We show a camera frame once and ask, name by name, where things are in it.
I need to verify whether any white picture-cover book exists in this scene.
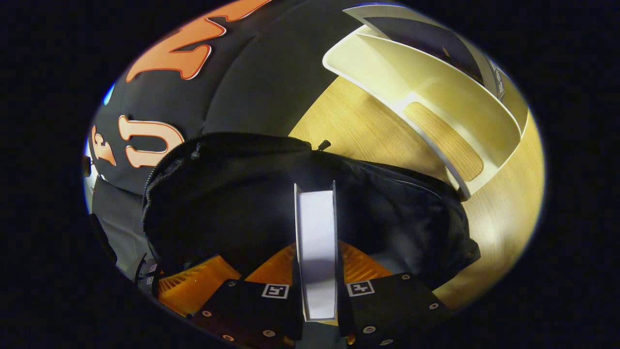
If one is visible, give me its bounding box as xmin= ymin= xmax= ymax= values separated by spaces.
xmin=294 ymin=180 xmax=340 ymax=323

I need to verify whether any blue cover book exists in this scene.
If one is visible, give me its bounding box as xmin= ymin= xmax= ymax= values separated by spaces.
xmin=362 ymin=14 xmax=508 ymax=103

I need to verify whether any black schoolbag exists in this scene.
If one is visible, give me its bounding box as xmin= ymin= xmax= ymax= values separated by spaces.
xmin=141 ymin=131 xmax=481 ymax=292

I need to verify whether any white plastic bookshelf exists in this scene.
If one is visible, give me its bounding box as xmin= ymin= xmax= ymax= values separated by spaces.
xmin=322 ymin=4 xmax=531 ymax=200

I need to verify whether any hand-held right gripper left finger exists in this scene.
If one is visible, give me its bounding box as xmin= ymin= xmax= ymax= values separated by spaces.
xmin=190 ymin=243 xmax=304 ymax=348

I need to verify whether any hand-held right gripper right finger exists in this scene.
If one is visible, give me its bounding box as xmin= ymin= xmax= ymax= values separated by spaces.
xmin=338 ymin=240 xmax=454 ymax=348

